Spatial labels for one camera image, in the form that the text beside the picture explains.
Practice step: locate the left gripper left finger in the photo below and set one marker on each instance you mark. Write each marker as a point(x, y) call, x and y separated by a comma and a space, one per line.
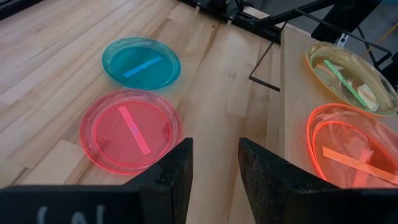
point(93, 205)

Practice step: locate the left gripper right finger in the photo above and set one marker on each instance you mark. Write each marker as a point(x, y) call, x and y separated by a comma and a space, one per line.
point(311, 205)

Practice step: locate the orange translucent plastic plate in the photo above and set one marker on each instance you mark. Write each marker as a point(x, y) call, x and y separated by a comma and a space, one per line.
point(311, 62)
point(342, 158)

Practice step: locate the red translucent plastic plate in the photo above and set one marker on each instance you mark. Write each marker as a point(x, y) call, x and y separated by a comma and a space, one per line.
point(130, 130)
point(362, 178)

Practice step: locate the green translucent plastic plate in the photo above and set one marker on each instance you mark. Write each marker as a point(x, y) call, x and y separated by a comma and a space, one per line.
point(345, 82)

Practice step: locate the blue translucent plastic plate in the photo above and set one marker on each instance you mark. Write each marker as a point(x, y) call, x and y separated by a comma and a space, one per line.
point(141, 67)

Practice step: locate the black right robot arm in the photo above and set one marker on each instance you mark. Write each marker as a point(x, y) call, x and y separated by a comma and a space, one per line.
point(217, 3)

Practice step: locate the wooden shelf with black legs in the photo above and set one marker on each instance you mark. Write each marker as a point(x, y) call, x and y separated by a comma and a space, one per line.
point(295, 109)

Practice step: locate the black aluminium table frame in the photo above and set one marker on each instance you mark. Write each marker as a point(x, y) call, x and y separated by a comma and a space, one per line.
point(258, 26)

